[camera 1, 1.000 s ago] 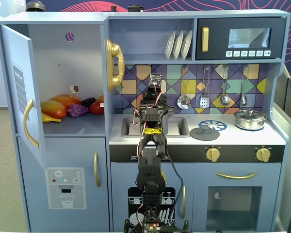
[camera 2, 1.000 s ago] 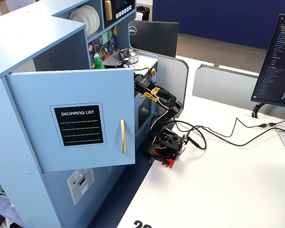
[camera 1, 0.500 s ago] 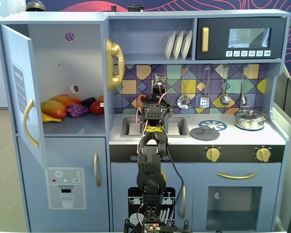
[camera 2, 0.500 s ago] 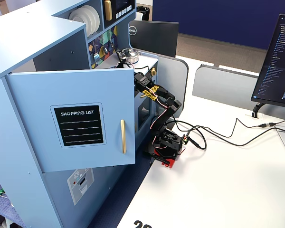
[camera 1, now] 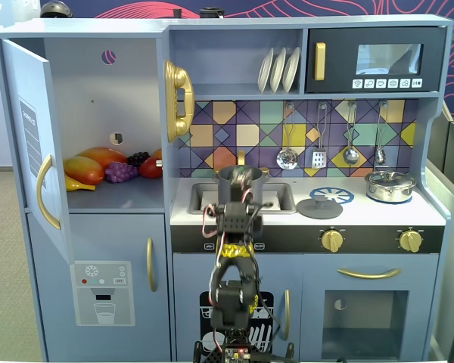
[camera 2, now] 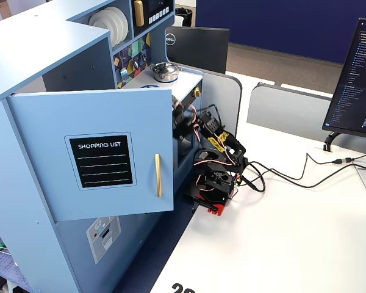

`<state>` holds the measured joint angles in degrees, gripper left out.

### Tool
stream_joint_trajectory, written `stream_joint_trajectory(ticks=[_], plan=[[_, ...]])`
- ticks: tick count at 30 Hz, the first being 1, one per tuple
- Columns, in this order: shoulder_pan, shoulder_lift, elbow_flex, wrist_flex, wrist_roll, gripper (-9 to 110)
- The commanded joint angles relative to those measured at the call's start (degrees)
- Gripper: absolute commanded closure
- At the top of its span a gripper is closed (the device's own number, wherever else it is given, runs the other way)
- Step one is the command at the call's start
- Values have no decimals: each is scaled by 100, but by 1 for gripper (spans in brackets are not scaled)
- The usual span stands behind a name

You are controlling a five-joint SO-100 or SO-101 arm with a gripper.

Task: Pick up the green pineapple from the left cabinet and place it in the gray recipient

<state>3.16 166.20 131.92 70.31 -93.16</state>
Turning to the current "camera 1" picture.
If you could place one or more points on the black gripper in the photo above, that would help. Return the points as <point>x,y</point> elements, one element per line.
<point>237,187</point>

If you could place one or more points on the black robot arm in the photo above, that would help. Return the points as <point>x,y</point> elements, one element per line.
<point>231,302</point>

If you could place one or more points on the gray toy pot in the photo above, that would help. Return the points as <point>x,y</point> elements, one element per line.
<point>260,189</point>

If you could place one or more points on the gold toy faucet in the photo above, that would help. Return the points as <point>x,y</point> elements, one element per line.
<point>241,157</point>

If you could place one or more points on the grey toy sink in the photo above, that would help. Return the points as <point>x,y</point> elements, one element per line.
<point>283,196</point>

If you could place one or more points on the steel skimmer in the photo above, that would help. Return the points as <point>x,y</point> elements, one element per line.
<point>287,159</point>

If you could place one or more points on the yellow tape wrap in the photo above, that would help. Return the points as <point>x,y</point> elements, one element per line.
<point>236,251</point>

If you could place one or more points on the gray pot lid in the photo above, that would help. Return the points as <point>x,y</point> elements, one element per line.
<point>319,211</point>

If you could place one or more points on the steel slotted spatula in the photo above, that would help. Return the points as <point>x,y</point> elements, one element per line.
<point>319,159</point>

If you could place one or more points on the orange toy fruit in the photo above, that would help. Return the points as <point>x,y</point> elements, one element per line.
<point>158,153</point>

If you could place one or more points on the red toy fruit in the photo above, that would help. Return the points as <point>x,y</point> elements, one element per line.
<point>149,168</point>

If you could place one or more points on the blue dishwasher door with sticker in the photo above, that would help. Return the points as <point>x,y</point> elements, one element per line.
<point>189,272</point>

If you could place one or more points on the gold stove knob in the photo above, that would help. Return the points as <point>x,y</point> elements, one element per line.
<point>411,241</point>
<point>332,240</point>

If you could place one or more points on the dark toy grapes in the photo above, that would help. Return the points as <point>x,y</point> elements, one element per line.
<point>138,158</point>

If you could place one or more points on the gold toy telephone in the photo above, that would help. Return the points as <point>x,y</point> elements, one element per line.
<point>174,102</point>

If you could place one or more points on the steel ladle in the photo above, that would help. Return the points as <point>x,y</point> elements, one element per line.
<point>350,156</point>

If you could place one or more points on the grey toy plate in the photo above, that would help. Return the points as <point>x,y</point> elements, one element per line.
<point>278,70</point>
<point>291,68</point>
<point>265,72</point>

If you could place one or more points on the purple toy grapes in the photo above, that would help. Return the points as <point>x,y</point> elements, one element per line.
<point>121,172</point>

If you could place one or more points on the blue toy kitchen body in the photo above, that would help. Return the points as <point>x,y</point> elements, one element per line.
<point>212,60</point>

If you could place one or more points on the blue oven door with window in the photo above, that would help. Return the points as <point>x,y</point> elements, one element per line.
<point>314,302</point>

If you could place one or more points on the orange red toy mango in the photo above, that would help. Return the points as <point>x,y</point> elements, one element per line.
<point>106,156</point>

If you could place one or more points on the blue freezer door with dispenser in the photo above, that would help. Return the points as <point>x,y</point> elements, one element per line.
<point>109,242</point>

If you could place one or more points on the steel spoon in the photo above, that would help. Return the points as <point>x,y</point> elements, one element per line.
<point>380,156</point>

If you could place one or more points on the steel pot with lid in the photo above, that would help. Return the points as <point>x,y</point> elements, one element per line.
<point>389,189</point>

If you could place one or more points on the yellow red toy mango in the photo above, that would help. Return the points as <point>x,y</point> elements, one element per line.
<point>83,170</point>

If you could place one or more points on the yellow toy banana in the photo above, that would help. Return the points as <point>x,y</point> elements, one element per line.
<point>77,186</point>

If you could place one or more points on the controller circuit board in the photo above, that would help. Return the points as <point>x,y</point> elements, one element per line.
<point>236,355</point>

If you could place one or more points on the black table clamp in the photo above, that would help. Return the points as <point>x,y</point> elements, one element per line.
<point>200,353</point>
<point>289,353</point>

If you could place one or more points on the dark microwave door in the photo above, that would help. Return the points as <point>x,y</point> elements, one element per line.
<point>340,49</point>

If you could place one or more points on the black round device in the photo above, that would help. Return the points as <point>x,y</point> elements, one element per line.
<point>212,12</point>

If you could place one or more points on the small black cylinder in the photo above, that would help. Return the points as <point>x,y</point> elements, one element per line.
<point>177,13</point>

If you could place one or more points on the blue fridge door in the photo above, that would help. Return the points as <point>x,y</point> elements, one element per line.
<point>15,151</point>

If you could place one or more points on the black helmet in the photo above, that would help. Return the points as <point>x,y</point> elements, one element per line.
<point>56,9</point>

